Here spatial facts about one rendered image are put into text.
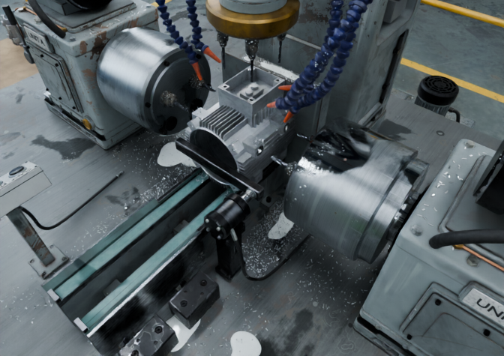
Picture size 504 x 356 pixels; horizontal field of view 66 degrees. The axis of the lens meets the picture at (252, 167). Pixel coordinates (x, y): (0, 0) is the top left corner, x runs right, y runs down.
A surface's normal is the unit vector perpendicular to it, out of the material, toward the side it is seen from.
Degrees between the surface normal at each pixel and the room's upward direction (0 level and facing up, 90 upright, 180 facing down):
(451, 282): 89
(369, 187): 36
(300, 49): 90
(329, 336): 0
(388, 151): 6
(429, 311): 90
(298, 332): 0
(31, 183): 67
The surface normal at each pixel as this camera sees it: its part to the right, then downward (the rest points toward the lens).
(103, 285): 0.78, 0.46
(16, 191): 0.72, 0.16
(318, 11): -0.63, 0.56
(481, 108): 0.01, -0.69
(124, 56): -0.36, -0.23
